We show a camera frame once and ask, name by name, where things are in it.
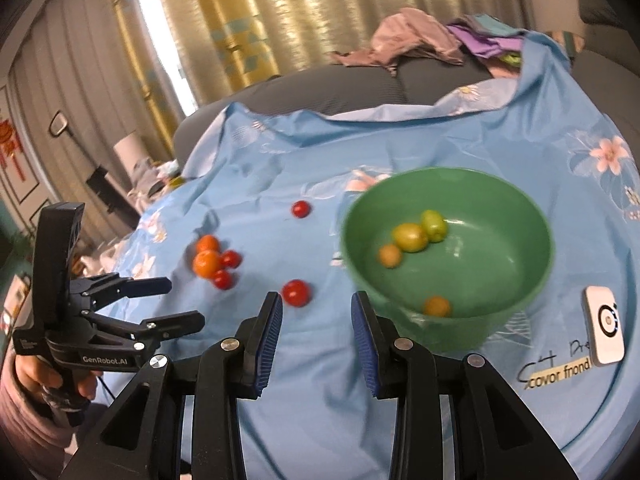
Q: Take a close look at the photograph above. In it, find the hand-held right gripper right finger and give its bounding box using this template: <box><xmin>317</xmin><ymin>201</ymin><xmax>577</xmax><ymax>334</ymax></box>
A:
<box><xmin>350</xmin><ymin>291</ymin><xmax>583</xmax><ymax>480</ymax></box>

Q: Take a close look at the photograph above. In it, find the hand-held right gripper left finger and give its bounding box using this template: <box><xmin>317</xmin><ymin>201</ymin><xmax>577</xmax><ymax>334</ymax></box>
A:
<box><xmin>59</xmin><ymin>291</ymin><xmax>284</xmax><ymax>480</ymax></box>

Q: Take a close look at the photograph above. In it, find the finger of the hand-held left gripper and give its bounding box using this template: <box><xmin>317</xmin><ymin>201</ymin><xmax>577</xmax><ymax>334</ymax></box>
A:
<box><xmin>91</xmin><ymin>310</ymin><xmax>206</xmax><ymax>357</ymax></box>
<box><xmin>77</xmin><ymin>274</ymin><xmax>173</xmax><ymax>312</ymax></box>

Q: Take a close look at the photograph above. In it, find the large red cherry tomato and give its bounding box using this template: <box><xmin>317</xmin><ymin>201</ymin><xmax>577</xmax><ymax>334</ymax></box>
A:
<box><xmin>281</xmin><ymin>279</ymin><xmax>313</xmax><ymax>308</ymax></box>

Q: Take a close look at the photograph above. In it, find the green plastic bowl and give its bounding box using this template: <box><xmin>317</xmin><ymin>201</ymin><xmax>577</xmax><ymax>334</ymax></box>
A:
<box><xmin>340</xmin><ymin>167</ymin><xmax>556</xmax><ymax>353</ymax></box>

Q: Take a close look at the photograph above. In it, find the person's left forearm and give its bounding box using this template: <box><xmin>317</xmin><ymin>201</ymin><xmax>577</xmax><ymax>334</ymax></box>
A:
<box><xmin>0</xmin><ymin>350</ymin><xmax>108</xmax><ymax>480</ymax></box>

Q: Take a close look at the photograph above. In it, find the person's left hand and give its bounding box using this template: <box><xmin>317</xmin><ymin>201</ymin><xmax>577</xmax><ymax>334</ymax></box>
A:
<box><xmin>14</xmin><ymin>355</ymin><xmax>99</xmax><ymax>403</ymax></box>

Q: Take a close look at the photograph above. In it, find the large orange cherry tomato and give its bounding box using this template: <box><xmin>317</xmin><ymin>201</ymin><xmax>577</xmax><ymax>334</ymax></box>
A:
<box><xmin>192</xmin><ymin>250</ymin><xmax>223</xmax><ymax>279</ymax></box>

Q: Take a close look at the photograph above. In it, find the blue floral cloth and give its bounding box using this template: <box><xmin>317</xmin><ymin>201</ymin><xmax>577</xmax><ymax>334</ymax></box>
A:
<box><xmin>95</xmin><ymin>35</ymin><xmax>640</xmax><ymax>480</ymax></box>

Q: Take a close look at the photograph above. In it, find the black flat object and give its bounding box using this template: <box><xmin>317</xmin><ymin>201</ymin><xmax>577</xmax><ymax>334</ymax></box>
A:
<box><xmin>85</xmin><ymin>165</ymin><xmax>141</xmax><ymax>231</ymax></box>

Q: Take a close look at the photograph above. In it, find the pile of light clothes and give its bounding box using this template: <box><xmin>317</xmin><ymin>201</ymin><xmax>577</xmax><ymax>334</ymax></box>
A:
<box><xmin>127</xmin><ymin>157</ymin><xmax>186</xmax><ymax>198</ymax></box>

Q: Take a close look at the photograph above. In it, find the yellow-green cherry tomato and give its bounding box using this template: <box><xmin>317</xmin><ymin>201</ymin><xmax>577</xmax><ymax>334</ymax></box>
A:
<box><xmin>391</xmin><ymin>223</ymin><xmax>429</xmax><ymax>253</ymax></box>

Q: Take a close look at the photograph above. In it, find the red hanging decoration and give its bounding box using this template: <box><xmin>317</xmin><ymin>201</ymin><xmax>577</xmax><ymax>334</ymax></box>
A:
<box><xmin>0</xmin><ymin>120</ymin><xmax>23</xmax><ymax>181</ymax></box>

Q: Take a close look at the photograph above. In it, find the white cylinder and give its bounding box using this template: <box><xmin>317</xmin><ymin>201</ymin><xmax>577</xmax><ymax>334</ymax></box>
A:
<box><xmin>112</xmin><ymin>130</ymin><xmax>146</xmax><ymax>173</ymax></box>

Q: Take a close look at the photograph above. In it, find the green cherry tomato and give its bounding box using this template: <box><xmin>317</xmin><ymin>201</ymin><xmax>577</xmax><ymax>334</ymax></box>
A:
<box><xmin>420</xmin><ymin>209</ymin><xmax>448</xmax><ymax>243</ymax></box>

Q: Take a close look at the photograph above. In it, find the printed label strip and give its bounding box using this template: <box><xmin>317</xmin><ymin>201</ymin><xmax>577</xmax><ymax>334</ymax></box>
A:
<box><xmin>527</xmin><ymin>357</ymin><xmax>593</xmax><ymax>390</ymax></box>

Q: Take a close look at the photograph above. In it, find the grey panelled door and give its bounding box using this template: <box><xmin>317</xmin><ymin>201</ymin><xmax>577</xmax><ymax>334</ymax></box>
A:
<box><xmin>0</xmin><ymin>0</ymin><xmax>176</xmax><ymax>241</ymax></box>

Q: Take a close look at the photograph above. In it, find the white square device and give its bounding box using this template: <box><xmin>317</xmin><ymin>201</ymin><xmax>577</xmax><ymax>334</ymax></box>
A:
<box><xmin>582</xmin><ymin>285</ymin><xmax>626</xmax><ymax>366</ymax></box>

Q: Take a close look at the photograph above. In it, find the grey sofa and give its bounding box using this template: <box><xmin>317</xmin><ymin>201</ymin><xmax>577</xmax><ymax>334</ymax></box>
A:
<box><xmin>172</xmin><ymin>0</ymin><xmax>640</xmax><ymax>171</ymax></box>

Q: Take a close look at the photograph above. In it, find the pink garment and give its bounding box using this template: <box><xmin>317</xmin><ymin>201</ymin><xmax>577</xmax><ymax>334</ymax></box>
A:
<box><xmin>330</xmin><ymin>7</ymin><xmax>471</xmax><ymax>77</ymax></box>

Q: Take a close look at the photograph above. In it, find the gold curtain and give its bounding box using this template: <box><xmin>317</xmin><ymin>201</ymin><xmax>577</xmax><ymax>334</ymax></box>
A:
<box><xmin>102</xmin><ymin>0</ymin><xmax>551</xmax><ymax>111</ymax></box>

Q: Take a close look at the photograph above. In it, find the purple garment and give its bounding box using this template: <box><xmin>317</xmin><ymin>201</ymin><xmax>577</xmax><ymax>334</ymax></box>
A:
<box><xmin>447</xmin><ymin>15</ymin><xmax>523</xmax><ymax>58</ymax></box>

